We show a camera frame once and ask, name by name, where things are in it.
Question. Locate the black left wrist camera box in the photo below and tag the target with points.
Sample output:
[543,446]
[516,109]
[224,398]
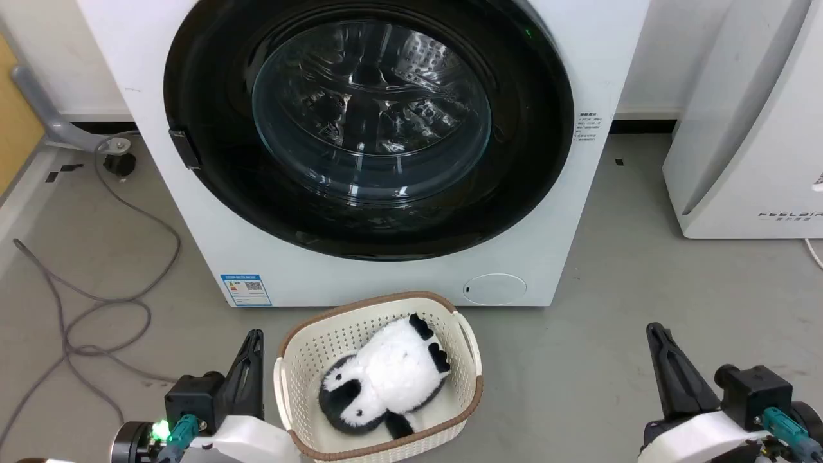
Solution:
[193,399]

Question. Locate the black caster wheel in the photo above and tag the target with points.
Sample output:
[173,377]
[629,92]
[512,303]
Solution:
[119,164]

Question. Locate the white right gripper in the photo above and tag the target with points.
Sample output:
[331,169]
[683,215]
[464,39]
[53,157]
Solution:
[701,440]

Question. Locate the white air purifier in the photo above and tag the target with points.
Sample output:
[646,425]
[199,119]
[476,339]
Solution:
[739,161]

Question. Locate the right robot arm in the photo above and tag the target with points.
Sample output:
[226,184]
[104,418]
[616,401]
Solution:
[811,427]

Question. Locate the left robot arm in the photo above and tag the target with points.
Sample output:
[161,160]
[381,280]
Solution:
[132,444]

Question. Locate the black round glass washer door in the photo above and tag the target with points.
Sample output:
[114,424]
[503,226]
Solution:
[212,77]

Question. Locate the white text info sticker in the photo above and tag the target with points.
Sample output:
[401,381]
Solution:
[589,130]

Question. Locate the panda plush toy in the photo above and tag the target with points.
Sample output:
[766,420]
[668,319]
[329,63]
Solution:
[395,370]

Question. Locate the white front-load washing machine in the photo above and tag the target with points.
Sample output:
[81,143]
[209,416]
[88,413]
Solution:
[193,244]

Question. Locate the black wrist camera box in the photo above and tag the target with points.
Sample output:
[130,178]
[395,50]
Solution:
[193,399]
[755,392]

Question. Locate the wooden panel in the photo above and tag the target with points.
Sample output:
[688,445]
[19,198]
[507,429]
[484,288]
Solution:
[16,122]

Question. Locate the blue energy label sticker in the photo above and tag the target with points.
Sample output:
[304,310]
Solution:
[245,290]

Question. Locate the round white filter cover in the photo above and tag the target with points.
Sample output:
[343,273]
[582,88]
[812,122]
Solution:
[495,289]

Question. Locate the grey metal stand leg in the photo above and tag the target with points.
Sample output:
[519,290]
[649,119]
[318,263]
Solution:
[54,125]

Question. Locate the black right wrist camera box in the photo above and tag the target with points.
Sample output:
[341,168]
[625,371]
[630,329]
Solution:
[755,392]

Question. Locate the cream plastic laundry basket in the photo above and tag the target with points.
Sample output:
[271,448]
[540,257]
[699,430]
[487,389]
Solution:
[308,347]

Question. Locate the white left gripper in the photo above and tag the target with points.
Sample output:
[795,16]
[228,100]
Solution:
[251,440]

